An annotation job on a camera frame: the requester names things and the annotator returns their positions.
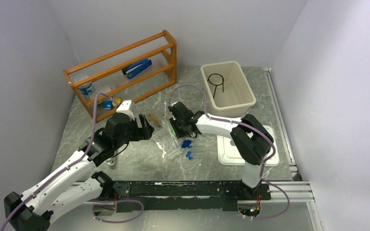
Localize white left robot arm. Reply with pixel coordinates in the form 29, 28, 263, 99
0, 111, 155, 231

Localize tan test tube brush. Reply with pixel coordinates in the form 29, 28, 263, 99
148, 113, 162, 128

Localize blue stapler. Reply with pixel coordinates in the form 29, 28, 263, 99
121, 59, 152, 79

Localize clear plastic bag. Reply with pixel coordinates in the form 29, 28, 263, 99
152, 129, 183, 160

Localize beige stapler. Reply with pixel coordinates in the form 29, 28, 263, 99
106, 157, 116, 166

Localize black metal ring tripod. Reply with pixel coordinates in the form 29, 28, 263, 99
207, 73, 225, 98

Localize beige plastic bin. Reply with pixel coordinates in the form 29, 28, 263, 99
200, 61, 256, 117

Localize white bin lid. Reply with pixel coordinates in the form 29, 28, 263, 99
217, 136, 280, 167

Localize blue plastic clamp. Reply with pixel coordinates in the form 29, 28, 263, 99
181, 140, 192, 148

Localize colourful plastic spoons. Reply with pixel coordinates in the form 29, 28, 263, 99
162, 114, 176, 137

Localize blue yellow small objects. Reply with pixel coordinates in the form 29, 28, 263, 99
103, 98, 122, 110

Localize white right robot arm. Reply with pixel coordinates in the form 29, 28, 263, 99
168, 102, 276, 199

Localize aluminium frame rail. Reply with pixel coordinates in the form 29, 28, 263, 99
263, 181, 315, 203

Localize blue white tape roll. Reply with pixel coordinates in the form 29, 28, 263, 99
78, 82, 95, 95

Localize blue capped pins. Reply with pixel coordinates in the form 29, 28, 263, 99
185, 151, 193, 160

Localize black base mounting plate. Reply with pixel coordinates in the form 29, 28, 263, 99
96, 180, 271, 212

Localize orange wooden rack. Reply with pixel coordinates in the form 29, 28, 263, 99
63, 30, 177, 121

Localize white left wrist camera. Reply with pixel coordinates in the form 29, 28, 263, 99
116, 100, 135, 120

